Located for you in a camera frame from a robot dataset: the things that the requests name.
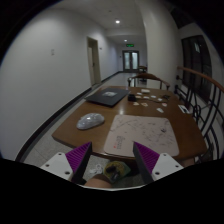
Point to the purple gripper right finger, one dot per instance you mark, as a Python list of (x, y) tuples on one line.
[(146, 160)]

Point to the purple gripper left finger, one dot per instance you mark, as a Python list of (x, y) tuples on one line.
[(78, 159)]

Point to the beige patterned mouse pad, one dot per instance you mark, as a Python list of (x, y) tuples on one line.
[(153, 132)]

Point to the white computer mouse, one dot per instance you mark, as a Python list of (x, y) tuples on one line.
[(89, 121)]

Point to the white paper card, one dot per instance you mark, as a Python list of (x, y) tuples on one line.
[(160, 110)]

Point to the small black box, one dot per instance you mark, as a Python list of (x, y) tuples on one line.
[(131, 98)]

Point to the black closed laptop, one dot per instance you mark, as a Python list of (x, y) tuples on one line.
[(108, 97)]

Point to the black metal railing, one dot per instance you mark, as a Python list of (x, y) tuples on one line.
[(209, 116)]

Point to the wooden chair behind table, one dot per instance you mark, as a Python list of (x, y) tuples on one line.
[(147, 76)]

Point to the glass double door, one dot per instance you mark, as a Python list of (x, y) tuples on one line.
[(130, 61)]

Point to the green exit sign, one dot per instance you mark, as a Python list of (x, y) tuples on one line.
[(129, 45)]

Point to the dark window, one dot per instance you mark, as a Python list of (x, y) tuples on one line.
[(196, 56)]

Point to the wooden door in wall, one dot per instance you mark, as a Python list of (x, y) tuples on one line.
[(93, 60)]

